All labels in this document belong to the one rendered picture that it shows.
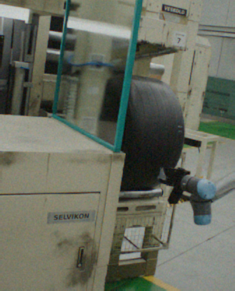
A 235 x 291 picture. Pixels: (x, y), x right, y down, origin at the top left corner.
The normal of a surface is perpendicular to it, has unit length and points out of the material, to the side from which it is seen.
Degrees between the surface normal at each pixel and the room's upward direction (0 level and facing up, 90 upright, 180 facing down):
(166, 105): 53
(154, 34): 90
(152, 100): 47
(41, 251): 90
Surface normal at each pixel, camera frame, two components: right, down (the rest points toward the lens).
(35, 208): 0.47, 0.22
